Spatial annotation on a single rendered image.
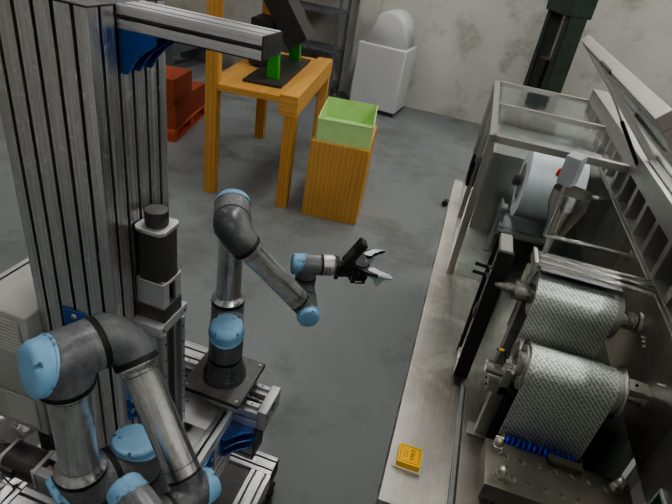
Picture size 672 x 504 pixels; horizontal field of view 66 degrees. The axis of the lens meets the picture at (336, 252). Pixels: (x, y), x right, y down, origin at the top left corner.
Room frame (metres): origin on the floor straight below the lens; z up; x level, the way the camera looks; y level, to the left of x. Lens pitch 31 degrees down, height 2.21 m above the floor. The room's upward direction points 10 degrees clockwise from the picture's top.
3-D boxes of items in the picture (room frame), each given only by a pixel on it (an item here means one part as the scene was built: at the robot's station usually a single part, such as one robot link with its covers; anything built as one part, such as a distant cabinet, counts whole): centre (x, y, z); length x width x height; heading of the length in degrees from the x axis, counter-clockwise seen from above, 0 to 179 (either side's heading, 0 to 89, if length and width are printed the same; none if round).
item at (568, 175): (1.69, -0.72, 1.66); 0.07 x 0.07 x 0.10; 54
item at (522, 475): (0.94, -0.71, 1.00); 0.40 x 0.16 x 0.06; 79
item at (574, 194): (1.84, -0.82, 1.50); 0.14 x 0.14 x 0.06
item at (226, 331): (1.33, 0.32, 0.98); 0.13 x 0.12 x 0.14; 14
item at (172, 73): (5.87, 2.30, 0.33); 1.23 x 0.90 x 0.66; 170
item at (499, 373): (1.19, -0.55, 1.05); 0.06 x 0.05 x 0.31; 79
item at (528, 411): (1.07, -0.69, 1.11); 0.23 x 0.01 x 0.18; 79
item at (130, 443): (0.84, 0.43, 0.98); 0.13 x 0.12 x 0.14; 142
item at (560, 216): (1.84, -0.82, 1.19); 0.14 x 0.14 x 0.57
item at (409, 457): (1.04, -0.32, 0.91); 0.07 x 0.07 x 0.02; 79
